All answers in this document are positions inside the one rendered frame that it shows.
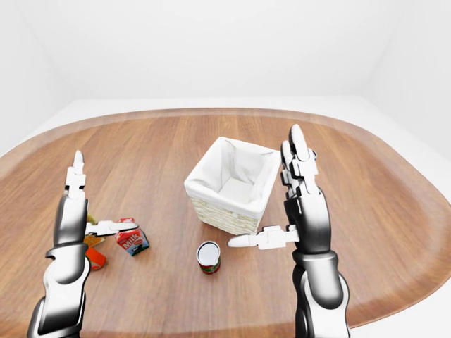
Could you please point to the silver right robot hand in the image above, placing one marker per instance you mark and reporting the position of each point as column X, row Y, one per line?
column 311, row 218

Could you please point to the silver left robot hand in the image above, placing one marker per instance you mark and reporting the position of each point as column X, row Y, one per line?
column 70, row 218

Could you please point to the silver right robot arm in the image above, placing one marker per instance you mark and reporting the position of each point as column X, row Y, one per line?
column 322, row 295

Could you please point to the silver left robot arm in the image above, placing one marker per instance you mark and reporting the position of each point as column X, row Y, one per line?
column 61, row 292

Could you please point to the red milk carton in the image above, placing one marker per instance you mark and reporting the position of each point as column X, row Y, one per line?
column 132, row 239

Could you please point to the wicker basket with white liner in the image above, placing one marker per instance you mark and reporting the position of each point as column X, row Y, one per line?
column 230, row 184

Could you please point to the red tin can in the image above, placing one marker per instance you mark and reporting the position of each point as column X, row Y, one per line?
column 209, row 257

